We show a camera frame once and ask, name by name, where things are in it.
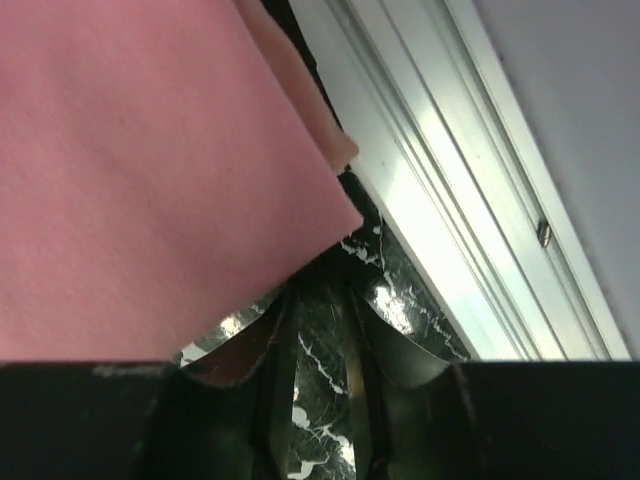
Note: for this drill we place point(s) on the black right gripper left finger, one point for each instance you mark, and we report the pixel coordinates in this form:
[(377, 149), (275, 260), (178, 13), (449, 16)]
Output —
[(224, 416)]

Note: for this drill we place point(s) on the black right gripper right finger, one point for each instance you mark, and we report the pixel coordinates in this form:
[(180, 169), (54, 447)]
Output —
[(416, 416)]

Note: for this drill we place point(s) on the folded dusty pink printed t-shirt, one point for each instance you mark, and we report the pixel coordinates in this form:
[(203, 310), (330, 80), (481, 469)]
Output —
[(297, 82)]

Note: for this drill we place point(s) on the right side aluminium rail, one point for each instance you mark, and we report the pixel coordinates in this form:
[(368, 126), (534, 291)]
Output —
[(449, 160)]

